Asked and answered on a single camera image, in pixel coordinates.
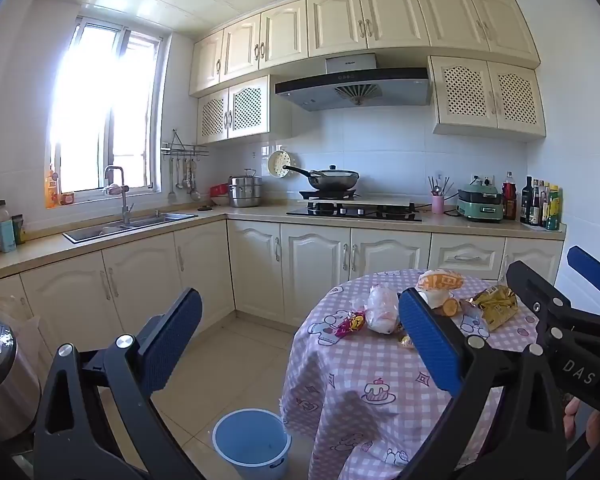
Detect orange printed plastic bag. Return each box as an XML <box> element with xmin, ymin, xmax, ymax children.
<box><xmin>416</xmin><ymin>269</ymin><xmax>466</xmax><ymax>310</ymax></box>

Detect green yellow bottle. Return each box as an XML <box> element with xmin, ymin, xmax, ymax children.
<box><xmin>546</xmin><ymin>185</ymin><xmax>561</xmax><ymax>232</ymax></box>

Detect row of hanging utensils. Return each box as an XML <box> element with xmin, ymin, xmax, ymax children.
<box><xmin>167</xmin><ymin>156</ymin><xmax>202</xmax><ymax>204</ymax></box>

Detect silver electric cooker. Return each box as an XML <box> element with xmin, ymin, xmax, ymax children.
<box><xmin>0</xmin><ymin>316</ymin><xmax>41</xmax><ymax>441</ymax></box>

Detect green electric cooker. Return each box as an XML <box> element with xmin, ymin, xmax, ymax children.
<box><xmin>456</xmin><ymin>183</ymin><xmax>505</xmax><ymax>223</ymax></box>

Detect orange bottle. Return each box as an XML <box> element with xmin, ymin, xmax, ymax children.
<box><xmin>44</xmin><ymin>167</ymin><xmax>61</xmax><ymax>209</ymax></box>

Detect steel faucet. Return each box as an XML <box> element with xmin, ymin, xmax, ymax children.
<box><xmin>103</xmin><ymin>165</ymin><xmax>135</xmax><ymax>226</ymax></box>

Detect cream base cabinets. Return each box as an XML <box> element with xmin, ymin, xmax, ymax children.
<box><xmin>0</xmin><ymin>205</ymin><xmax>567</xmax><ymax>361</ymax></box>

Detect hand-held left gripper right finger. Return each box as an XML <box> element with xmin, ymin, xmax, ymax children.
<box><xmin>395</xmin><ymin>287</ymin><xmax>568</xmax><ymax>480</ymax></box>

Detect wall utensil rack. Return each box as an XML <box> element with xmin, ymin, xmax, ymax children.
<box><xmin>161</xmin><ymin>130</ymin><xmax>210</xmax><ymax>157</ymax></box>

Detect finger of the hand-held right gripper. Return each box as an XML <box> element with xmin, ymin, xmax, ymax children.
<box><xmin>505</xmin><ymin>260</ymin><xmax>600</xmax><ymax>342</ymax></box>
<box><xmin>566</xmin><ymin>246</ymin><xmax>600</xmax><ymax>321</ymax></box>

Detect cream lattice door cabinet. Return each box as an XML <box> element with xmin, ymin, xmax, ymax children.
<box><xmin>427</xmin><ymin>55</ymin><xmax>547</xmax><ymax>142</ymax></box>
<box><xmin>196</xmin><ymin>75</ymin><xmax>293</xmax><ymax>146</ymax></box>

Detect steel wok with lid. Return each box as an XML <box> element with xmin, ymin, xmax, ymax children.
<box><xmin>282</xmin><ymin>164</ymin><xmax>360</xmax><ymax>192</ymax></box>

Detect black gas stove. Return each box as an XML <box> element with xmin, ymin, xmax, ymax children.
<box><xmin>286</xmin><ymin>201</ymin><xmax>423</xmax><ymax>222</ymax></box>

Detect yellow snack packet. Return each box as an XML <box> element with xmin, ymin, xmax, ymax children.
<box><xmin>459</xmin><ymin>285</ymin><xmax>520</xmax><ymax>333</ymax></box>

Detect white paper cup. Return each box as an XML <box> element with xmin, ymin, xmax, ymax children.
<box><xmin>366</xmin><ymin>284</ymin><xmax>400</xmax><ymax>335</ymax></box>

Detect pink yellow candy wrapper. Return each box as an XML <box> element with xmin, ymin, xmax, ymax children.
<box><xmin>334</xmin><ymin>310</ymin><xmax>368</xmax><ymax>341</ymax></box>

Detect pink checked tablecloth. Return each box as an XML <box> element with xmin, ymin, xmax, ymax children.
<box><xmin>280</xmin><ymin>269</ymin><xmax>556</xmax><ymax>480</ymax></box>

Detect steel sink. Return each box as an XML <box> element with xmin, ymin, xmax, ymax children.
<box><xmin>62</xmin><ymin>211</ymin><xmax>199</xmax><ymax>245</ymax></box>

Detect kitchen window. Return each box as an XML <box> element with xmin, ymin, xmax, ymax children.
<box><xmin>47</xmin><ymin>16</ymin><xmax>163</xmax><ymax>206</ymax></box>

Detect white translucent plastic bag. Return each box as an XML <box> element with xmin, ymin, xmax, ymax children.
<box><xmin>0</xmin><ymin>295</ymin><xmax>43</xmax><ymax>361</ymax></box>

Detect blue plastic bucket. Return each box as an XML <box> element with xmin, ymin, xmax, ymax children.
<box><xmin>212</xmin><ymin>408</ymin><xmax>292</xmax><ymax>480</ymax></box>

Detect cream dotted colander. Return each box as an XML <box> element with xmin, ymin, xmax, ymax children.
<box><xmin>267</xmin><ymin>150</ymin><xmax>292</xmax><ymax>179</ymax></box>

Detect cream upper wall cabinets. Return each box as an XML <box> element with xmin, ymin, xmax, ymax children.
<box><xmin>188</xmin><ymin>0</ymin><xmax>541</xmax><ymax>98</ymax></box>

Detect person's right hand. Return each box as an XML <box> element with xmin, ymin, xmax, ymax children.
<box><xmin>562</xmin><ymin>396</ymin><xmax>600</xmax><ymax>443</ymax></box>

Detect black range hood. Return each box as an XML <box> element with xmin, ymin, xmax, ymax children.
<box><xmin>274</xmin><ymin>54</ymin><xmax>433</xmax><ymax>112</ymax></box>

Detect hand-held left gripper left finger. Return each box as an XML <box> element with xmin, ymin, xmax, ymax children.
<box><xmin>34</xmin><ymin>287</ymin><xmax>211</xmax><ymax>480</ymax></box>

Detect steel steamer pot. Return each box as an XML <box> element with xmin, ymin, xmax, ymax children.
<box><xmin>228</xmin><ymin>169</ymin><xmax>263</xmax><ymax>208</ymax></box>

